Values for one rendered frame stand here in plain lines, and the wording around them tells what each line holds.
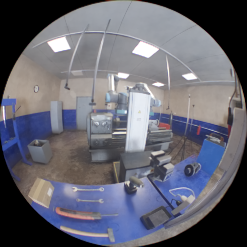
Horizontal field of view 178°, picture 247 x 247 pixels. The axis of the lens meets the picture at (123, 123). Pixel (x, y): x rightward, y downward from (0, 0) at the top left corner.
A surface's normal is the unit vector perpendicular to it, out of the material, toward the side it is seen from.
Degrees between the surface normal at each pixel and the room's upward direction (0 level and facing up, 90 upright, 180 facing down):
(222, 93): 90
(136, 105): 90
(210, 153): 90
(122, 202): 0
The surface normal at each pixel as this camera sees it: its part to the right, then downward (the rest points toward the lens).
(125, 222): 0.07, -0.98
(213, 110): -0.96, 0.00
